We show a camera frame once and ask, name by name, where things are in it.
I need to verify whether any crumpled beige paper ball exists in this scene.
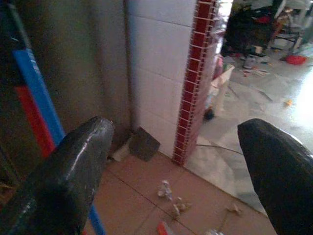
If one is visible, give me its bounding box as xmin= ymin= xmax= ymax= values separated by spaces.
xmin=170 ymin=197 xmax=192 ymax=216

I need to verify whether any red wrapper scrap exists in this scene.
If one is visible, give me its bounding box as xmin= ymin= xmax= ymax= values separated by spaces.
xmin=156 ymin=221 xmax=176 ymax=235

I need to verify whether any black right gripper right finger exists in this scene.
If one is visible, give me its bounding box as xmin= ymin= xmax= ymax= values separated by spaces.
xmin=237 ymin=118 xmax=313 ymax=235

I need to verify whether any black floor cable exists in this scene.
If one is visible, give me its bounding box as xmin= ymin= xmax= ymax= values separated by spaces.
xmin=195 ymin=143 xmax=244 ymax=155

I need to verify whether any small crumpled paper scrap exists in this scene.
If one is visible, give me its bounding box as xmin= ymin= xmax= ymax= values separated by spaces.
xmin=226 ymin=203 xmax=243 ymax=215

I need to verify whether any white paper sheet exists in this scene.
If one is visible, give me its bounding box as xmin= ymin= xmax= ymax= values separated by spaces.
xmin=111 ymin=141 xmax=132 ymax=162

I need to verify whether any black clothes pile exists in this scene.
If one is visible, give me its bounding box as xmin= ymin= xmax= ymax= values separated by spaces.
xmin=224 ymin=4 xmax=277 ymax=56

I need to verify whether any broom with blue handle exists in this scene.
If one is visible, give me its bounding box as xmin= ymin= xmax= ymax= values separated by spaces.
xmin=0 ymin=0 xmax=106 ymax=235

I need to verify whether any red plastic basin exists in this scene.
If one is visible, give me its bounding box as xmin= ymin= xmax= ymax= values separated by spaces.
xmin=286 ymin=55 xmax=308 ymax=66

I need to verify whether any crumpled white paper ball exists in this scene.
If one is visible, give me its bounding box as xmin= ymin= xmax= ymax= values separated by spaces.
xmin=156 ymin=180 xmax=173 ymax=200

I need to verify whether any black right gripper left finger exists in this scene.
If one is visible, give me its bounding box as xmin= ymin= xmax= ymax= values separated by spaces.
xmin=0 ymin=116 xmax=115 ymax=235

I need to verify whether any white cardboard box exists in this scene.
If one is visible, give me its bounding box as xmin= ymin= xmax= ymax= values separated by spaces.
xmin=210 ymin=63 xmax=235 ymax=113

